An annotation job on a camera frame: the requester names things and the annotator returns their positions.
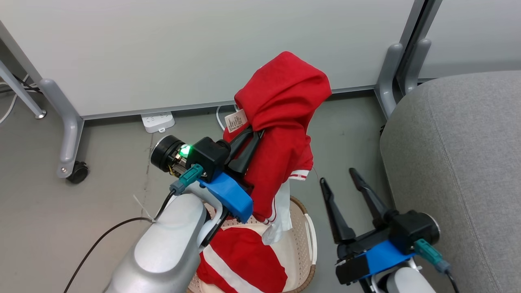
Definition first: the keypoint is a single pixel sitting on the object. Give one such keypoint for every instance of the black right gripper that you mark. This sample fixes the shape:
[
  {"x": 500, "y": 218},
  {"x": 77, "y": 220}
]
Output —
[{"x": 352, "y": 268}]

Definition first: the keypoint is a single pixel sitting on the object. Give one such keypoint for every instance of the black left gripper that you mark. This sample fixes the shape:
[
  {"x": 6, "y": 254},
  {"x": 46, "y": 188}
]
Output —
[{"x": 167, "y": 152}]

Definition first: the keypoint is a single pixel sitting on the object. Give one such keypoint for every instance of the plain red garment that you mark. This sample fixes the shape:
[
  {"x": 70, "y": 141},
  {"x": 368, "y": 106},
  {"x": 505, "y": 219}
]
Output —
[{"x": 281, "y": 106}]

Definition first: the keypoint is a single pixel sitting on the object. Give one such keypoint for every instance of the white cloth piece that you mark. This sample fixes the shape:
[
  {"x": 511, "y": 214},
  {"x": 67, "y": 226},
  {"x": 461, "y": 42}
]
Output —
[{"x": 280, "y": 221}]

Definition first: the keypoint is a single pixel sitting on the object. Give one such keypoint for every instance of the red garment with white stripes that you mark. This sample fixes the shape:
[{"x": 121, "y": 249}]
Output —
[{"x": 244, "y": 256}]

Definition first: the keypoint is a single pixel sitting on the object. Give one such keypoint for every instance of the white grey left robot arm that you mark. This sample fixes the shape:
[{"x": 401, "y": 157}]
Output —
[{"x": 171, "y": 244}]

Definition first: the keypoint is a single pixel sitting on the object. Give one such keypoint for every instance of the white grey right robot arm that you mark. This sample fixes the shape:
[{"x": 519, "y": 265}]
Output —
[{"x": 409, "y": 283}]

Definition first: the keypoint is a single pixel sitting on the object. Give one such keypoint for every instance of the cream perforated laundry basket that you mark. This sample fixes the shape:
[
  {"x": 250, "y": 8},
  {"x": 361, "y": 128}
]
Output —
[{"x": 301, "y": 252}]

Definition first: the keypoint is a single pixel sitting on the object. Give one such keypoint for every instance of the white power strip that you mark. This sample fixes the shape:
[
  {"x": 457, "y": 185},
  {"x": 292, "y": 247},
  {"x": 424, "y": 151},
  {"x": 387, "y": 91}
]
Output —
[{"x": 156, "y": 121}]

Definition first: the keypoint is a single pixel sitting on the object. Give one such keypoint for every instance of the grey fabric sofa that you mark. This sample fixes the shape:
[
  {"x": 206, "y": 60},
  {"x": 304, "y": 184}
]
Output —
[{"x": 460, "y": 171}]

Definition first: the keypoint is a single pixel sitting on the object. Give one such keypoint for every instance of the wide white partition panel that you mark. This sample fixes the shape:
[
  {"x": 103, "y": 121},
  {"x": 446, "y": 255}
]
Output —
[{"x": 183, "y": 53}]

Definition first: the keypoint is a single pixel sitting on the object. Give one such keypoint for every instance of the white zip tie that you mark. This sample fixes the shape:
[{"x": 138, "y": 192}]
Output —
[{"x": 142, "y": 207}]

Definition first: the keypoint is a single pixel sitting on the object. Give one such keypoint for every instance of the grey partition foot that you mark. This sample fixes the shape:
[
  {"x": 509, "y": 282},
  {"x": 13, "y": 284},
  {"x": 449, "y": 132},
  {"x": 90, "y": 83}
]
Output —
[
  {"x": 388, "y": 77},
  {"x": 69, "y": 130},
  {"x": 417, "y": 61}
]

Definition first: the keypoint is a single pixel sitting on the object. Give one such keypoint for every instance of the black caster wheel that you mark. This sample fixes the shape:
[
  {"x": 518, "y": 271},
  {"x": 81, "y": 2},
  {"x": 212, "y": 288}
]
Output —
[{"x": 78, "y": 172}]

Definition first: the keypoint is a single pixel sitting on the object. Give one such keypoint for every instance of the narrow white partition panel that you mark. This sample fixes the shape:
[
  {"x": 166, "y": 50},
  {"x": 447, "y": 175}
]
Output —
[{"x": 476, "y": 36}]

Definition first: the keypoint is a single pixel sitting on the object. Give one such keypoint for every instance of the grey metal table leg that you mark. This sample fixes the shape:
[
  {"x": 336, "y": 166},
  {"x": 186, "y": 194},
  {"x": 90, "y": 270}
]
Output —
[{"x": 20, "y": 91}]

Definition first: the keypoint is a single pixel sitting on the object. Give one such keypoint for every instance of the left wrist camera blue mount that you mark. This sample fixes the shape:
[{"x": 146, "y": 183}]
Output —
[{"x": 228, "y": 195}]

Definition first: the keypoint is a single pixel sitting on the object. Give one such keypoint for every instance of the wrist camera blue mount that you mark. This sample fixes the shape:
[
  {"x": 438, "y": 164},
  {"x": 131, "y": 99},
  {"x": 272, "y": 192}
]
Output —
[
  {"x": 407, "y": 232},
  {"x": 228, "y": 195}
]

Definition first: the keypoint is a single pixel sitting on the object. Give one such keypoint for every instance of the right wrist camera blue mount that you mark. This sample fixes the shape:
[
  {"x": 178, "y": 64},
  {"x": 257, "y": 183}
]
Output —
[{"x": 407, "y": 232}]

